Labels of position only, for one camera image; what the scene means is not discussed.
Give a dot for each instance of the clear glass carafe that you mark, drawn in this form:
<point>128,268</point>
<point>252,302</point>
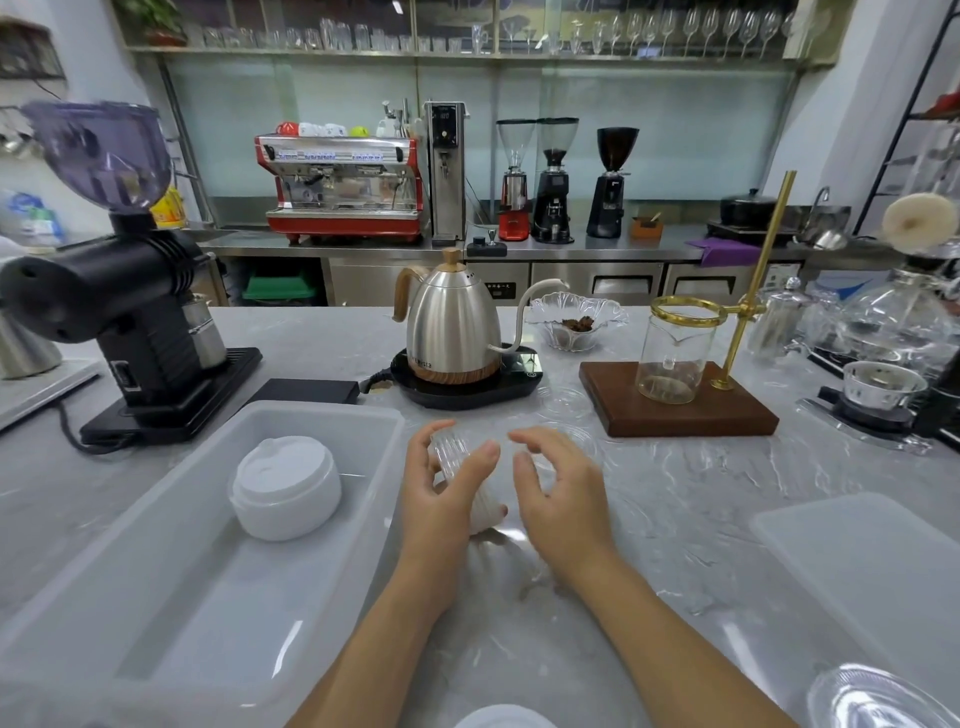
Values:
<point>671,360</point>

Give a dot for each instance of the black grinder with dark hopper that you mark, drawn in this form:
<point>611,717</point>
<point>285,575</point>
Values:
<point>609,187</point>

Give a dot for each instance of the purple cloth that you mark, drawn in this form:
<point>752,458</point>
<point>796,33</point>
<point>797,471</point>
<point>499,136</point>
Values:
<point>724,253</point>

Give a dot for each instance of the black kettle base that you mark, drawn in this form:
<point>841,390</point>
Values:
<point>517,375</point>

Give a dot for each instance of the red espresso machine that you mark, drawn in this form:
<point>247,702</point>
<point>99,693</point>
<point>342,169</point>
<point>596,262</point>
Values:
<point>345,187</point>

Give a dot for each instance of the white tray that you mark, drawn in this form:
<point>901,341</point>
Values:
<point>37,390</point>

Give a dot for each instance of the person's left thumb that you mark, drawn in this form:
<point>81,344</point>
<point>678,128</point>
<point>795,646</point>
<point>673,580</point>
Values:
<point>476,469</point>

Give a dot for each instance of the steel hot water boiler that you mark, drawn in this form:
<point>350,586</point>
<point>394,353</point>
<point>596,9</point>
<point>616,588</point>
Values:
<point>444,172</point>

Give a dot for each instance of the clear ribbed glass dripper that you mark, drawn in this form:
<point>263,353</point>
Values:
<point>452,456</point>

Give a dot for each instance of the stainless gooseneck kettle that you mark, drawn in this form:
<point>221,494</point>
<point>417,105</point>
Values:
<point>452,322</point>

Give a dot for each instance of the black cooking pot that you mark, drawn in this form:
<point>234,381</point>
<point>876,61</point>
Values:
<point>748,210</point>

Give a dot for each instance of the translucent plastic bin lid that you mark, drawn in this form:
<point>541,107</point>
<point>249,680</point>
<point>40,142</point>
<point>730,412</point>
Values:
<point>870,577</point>

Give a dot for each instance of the black coffee grinder with hopper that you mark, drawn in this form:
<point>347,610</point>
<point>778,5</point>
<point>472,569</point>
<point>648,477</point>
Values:
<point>127,300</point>

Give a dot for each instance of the red coffee grinder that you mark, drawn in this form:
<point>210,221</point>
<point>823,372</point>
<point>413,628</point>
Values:
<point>514,187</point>

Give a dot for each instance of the stainless steel counter cabinet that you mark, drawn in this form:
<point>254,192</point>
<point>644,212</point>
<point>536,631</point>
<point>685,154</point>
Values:
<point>420,274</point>

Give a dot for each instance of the row of coloured cups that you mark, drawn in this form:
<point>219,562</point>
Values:
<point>322,130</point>

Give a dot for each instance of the row of wine glasses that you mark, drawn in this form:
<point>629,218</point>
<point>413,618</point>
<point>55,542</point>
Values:
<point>660,28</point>

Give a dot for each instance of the person's right thumb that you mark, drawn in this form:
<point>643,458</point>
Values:
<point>526,484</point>

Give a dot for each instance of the blue and white packet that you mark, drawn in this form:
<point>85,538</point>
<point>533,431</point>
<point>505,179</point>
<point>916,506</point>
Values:
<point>34,219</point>

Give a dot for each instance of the scalloped glass dish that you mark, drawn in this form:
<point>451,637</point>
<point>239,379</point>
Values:
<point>574,326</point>

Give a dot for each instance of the clear glass bowl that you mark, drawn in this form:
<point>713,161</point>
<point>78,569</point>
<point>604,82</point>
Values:
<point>877,701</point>

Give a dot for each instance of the white plastic cup lid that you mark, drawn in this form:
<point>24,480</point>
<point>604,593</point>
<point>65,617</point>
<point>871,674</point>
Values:
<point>285,487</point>

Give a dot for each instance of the green plastic crate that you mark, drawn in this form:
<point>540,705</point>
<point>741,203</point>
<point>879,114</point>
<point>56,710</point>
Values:
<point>281,287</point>

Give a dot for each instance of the clear glass saucer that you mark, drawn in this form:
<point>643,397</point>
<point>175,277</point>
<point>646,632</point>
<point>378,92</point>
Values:
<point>564,403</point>
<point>585,442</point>

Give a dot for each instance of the yellow bag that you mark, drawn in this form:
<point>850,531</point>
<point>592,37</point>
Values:
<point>171,210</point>

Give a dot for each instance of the person's right hand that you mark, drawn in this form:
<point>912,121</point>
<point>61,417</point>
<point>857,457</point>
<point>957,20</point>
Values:
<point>566,517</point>

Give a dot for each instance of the glass jar with lid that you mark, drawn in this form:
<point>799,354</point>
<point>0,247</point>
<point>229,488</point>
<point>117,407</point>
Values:
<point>780,319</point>

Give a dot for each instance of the black tamper mat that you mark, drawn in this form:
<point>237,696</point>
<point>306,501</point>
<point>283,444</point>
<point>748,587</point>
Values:
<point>486,247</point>

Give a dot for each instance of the potted green plant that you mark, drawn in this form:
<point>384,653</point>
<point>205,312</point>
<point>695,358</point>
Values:
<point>154,21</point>

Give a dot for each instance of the black metal shelf rack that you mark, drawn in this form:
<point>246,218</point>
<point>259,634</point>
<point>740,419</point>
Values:
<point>911,112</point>

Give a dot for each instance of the person's left hand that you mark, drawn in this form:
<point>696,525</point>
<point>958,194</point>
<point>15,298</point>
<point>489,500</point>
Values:
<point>439,529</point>

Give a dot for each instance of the black grinder with clear hopper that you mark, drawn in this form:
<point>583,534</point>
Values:
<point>553,187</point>

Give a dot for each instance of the white round cup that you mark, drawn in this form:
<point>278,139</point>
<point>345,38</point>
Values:
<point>495,718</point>

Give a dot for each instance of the black scale on clear tray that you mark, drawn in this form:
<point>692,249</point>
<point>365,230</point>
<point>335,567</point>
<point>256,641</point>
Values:
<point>862,424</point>

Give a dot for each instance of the row of glass tumblers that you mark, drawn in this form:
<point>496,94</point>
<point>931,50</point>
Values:
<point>322,37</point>

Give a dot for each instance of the steel faucet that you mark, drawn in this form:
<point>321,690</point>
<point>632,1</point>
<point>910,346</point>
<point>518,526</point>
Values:
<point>819,225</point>

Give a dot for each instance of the steel milk pitcher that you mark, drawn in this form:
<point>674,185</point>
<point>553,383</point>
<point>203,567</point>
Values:
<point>26,349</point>

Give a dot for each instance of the flat black scale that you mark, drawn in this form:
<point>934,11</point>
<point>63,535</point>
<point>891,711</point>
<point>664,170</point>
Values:
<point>300,391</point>

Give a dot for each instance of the steel dosing cup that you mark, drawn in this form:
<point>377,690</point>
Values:
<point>883,384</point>

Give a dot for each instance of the glass siphon coffee maker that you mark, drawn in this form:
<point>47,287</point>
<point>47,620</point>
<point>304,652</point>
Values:
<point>900,322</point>

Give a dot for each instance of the wooden base brass dripper stand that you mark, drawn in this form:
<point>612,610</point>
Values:
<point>675,416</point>

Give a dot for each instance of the person's left forearm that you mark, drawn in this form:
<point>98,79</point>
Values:
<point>382,660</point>

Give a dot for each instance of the person's right forearm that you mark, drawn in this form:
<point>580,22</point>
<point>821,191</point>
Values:
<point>667,649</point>

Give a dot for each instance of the small wooden box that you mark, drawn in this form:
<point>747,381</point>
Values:
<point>646,227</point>

